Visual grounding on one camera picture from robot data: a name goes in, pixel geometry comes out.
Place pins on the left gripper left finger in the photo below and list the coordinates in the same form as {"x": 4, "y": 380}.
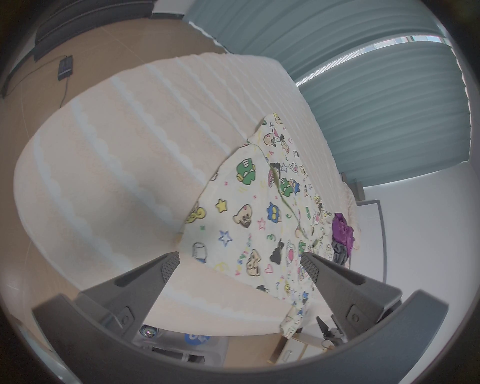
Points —
{"x": 123, "y": 296}

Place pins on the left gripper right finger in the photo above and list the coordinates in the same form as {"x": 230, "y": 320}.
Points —
{"x": 348, "y": 296}

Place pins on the white printed pyjama garment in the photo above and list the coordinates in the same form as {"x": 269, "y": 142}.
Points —
{"x": 255, "y": 210}

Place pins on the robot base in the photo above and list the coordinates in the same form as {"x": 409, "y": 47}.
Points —
{"x": 180, "y": 348}

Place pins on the bed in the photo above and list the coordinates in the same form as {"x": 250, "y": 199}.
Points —
{"x": 123, "y": 157}

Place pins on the grey garment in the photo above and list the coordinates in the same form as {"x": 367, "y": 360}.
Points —
{"x": 340, "y": 255}

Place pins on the purple garment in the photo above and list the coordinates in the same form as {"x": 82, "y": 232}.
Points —
{"x": 343, "y": 230}

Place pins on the white wooden bedside table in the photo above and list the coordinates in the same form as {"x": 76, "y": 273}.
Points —
{"x": 296, "y": 350}

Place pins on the grey bedside table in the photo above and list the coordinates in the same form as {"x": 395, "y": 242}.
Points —
{"x": 358, "y": 191}

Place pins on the blue-green curtain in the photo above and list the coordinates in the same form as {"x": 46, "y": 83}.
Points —
{"x": 393, "y": 120}
{"x": 300, "y": 26}

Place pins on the black power adapter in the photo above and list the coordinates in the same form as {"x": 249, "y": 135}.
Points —
{"x": 65, "y": 68}

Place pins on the black low furniture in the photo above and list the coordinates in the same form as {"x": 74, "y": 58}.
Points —
{"x": 86, "y": 22}

